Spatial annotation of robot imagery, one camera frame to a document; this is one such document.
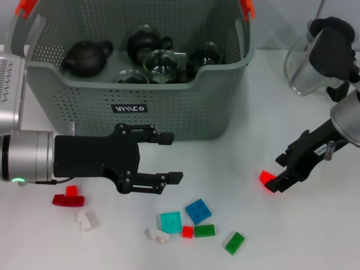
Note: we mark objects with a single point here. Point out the green two-stud toy brick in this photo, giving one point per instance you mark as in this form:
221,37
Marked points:
204,231
234,243

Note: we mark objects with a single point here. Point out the small red toy brick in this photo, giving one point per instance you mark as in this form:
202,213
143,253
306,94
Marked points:
188,232
71,190

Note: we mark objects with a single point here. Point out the dark red long toy brick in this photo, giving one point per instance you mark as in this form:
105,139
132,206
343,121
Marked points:
67,201

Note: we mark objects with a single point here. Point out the dark clay teapot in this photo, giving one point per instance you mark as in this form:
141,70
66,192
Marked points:
84,59

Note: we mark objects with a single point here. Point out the red sloped toy brick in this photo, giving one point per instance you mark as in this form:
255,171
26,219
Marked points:
265,177

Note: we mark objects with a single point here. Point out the blue square toy brick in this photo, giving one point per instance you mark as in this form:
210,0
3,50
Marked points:
197,211

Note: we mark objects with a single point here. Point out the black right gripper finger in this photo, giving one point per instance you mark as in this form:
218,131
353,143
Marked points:
285,157
278,184

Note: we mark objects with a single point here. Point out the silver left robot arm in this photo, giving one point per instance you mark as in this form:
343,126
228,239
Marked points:
28,157

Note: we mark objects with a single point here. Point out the silver plug on left gripper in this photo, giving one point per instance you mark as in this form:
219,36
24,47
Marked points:
73,128

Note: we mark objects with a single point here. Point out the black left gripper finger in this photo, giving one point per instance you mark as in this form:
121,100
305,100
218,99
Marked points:
152,182
157,137

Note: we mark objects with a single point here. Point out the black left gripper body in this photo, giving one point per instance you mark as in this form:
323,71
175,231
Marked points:
92,157

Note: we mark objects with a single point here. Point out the grey perforated plastic storage bin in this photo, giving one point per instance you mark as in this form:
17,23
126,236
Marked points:
168,112

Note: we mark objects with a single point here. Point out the white toy brick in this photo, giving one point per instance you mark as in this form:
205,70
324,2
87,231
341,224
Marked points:
82,220
158,235

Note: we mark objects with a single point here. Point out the cyan square toy brick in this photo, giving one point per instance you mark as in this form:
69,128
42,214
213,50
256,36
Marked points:
170,222

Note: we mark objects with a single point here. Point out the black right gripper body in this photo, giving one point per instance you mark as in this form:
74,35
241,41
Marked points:
312,152

